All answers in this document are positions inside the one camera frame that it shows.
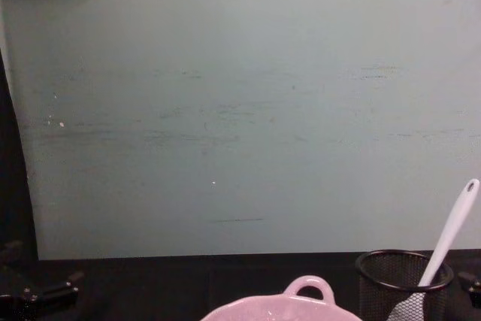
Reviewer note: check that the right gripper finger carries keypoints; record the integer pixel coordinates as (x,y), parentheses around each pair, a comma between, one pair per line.
(471,281)

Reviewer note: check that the black table cloth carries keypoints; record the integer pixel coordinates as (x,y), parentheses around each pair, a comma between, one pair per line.
(169,287)

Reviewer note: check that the dark hanging drape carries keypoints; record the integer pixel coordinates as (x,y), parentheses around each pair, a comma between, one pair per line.
(11,185)

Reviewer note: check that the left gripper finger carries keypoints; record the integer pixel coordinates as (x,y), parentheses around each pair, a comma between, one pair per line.
(9,251)
(52,291)

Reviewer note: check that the black mesh holder cup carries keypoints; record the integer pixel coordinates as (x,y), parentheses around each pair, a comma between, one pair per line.
(379,283)

